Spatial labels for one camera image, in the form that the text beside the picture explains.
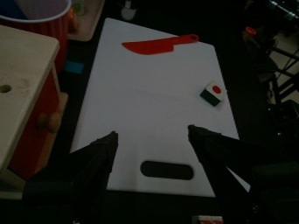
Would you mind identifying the wooden tray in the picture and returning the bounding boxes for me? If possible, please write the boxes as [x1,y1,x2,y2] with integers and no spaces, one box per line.
[67,0,106,42]

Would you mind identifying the blue tape patch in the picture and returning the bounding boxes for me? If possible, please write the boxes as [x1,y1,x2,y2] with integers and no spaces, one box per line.
[62,60,85,74]

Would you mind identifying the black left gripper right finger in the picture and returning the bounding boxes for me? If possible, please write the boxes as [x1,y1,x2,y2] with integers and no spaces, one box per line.
[186,124,299,224]

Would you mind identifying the green toy food piece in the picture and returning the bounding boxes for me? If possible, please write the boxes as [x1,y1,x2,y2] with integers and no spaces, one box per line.
[70,1,86,16]

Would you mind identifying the black metal chair frame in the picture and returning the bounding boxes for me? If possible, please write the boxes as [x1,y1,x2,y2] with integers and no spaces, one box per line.
[265,43,299,126]

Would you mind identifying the orange toy food piece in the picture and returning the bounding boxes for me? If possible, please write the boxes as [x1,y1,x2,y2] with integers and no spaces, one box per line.
[67,7,77,32]

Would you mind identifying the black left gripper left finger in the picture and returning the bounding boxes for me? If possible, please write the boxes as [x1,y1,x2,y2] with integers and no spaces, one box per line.
[22,130,118,224]

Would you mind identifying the red toy knife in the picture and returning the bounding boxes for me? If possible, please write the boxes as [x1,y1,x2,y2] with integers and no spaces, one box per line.
[119,33,200,56]

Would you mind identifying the toy sushi roll piece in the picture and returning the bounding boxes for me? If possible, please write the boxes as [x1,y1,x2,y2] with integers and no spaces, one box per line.
[198,81,226,108]

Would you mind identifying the blue utensil handle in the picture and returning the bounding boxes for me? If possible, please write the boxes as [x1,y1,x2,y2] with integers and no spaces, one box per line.
[0,0,30,21]

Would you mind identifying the white cutting board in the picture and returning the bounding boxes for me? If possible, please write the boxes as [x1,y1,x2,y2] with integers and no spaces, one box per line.
[69,17,250,198]

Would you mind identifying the red wooden drawer box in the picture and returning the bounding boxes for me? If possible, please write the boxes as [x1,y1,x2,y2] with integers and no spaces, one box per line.
[0,24,70,202]

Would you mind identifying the red plastic cup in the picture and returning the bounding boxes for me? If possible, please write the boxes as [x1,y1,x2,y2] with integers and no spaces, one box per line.
[0,0,73,74]

